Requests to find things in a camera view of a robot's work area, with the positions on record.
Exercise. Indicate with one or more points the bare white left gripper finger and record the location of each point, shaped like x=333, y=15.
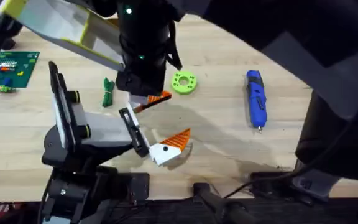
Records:
x=138, y=100

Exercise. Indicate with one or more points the white orange left gripper finger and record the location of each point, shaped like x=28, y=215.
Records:
x=166, y=154

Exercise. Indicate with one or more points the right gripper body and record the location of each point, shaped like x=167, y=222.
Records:
x=141, y=46

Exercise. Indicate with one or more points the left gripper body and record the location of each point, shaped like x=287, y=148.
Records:
x=107, y=132

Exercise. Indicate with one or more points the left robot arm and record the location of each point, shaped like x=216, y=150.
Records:
x=73, y=186

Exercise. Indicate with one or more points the blue electric screwdriver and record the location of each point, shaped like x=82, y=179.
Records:
x=256, y=105

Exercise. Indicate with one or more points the green disc with holes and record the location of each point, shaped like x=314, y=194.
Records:
x=177, y=88

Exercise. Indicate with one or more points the black upright wrist plate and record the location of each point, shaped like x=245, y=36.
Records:
x=61, y=105

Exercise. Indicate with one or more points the small toy block piece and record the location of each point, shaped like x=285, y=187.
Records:
x=3, y=89

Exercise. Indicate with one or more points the green board with toy blocks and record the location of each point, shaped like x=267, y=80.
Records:
x=8, y=73

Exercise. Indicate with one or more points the black rail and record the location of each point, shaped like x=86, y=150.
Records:
x=291, y=214

